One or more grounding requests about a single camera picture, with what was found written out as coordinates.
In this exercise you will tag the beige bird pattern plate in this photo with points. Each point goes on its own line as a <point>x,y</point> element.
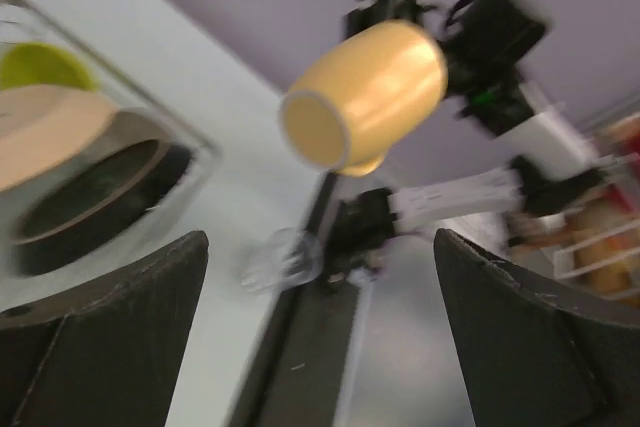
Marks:
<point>42,126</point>

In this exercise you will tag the clear drinking glass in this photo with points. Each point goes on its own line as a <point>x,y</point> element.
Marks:
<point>287,259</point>

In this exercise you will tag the red rimmed beige plate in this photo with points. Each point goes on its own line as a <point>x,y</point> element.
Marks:
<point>90,209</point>

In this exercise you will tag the yellow mug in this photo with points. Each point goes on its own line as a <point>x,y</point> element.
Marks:
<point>351,106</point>

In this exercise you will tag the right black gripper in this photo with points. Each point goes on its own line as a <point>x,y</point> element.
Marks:
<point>483,42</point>

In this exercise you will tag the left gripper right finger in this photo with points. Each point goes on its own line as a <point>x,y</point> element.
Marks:
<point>534,352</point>

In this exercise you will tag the metal wire dish rack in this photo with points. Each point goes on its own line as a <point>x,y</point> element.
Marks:
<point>23,21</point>

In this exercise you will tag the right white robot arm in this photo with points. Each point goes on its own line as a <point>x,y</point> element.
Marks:
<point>554,167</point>

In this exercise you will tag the white shelf with items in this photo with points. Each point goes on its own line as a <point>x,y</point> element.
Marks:
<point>594,245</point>

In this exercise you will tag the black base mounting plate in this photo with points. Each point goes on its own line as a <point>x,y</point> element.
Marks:
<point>295,376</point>

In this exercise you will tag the lime green bowl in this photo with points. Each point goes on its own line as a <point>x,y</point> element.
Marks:
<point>37,63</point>

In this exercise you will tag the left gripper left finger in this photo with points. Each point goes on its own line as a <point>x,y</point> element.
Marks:
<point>107,352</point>

